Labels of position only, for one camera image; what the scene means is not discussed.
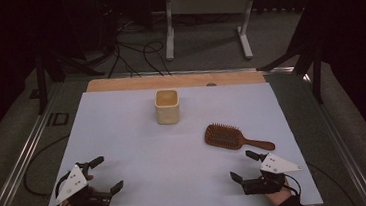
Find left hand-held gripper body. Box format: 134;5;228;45
51;159;114;206

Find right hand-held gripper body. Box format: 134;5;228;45
238;149;305;197

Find brown wooden hairbrush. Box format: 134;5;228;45
203;117;277;157

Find beige square cup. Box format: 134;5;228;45
153;87;182;126

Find person's right hand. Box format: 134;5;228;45
262;181;296;206

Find white table mat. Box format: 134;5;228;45
30;72;324;206

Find black metal stand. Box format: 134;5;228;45
250;0;331;110
31;48;109;116

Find dark equipment rack red light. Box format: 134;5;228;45
94;0;124;54

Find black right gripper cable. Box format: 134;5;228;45
283;172;304;199

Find thin black floor cable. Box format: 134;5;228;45
19;134;77;200
306;157;358;206

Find aluminium floor rail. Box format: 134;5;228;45
302;68;366;206
0;80;75;206

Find black tangled floor cables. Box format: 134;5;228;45
103;15;174;82

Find white metal stand frame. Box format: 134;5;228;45
160;0;265;67

